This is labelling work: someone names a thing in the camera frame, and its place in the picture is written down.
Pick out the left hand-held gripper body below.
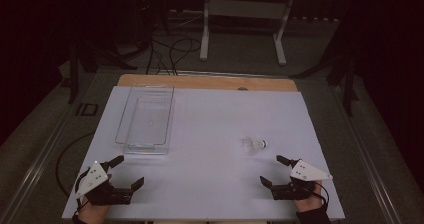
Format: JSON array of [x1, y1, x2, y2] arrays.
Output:
[[75, 161, 134, 206]]

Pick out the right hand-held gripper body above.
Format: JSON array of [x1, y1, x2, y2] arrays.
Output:
[[270, 159, 334, 201]]

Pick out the clear plastic container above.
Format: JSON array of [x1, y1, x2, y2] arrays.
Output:
[[114, 83, 176, 156]]

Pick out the person's left hand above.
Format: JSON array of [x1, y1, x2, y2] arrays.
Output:
[[77, 199, 112, 224]]

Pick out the person's right hand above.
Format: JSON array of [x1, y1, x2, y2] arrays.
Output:
[[293, 180, 325, 214]]

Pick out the white table mat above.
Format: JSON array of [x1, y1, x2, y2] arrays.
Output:
[[61, 85, 346, 222]]

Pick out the dark metal stand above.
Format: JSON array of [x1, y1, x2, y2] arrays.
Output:
[[65, 39, 138, 105], [289, 50, 360, 118]]

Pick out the white metal stand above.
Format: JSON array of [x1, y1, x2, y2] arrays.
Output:
[[199, 0, 298, 67]]

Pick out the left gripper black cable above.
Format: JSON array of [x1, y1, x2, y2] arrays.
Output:
[[73, 168, 93, 216]]

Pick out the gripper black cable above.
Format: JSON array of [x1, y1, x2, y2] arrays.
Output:
[[311, 180, 331, 208], [73, 168, 93, 216]]

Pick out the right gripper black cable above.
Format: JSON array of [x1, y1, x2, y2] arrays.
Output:
[[311, 180, 331, 208]]

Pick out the long black floor cable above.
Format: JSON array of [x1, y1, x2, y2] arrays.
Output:
[[54, 132, 96, 198]]

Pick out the black rectangular floor frame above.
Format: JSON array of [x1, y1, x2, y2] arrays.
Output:
[[75, 102, 100, 117]]

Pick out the metal floor rail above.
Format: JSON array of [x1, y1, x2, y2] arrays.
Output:
[[0, 80, 98, 224], [328, 80, 406, 224]]

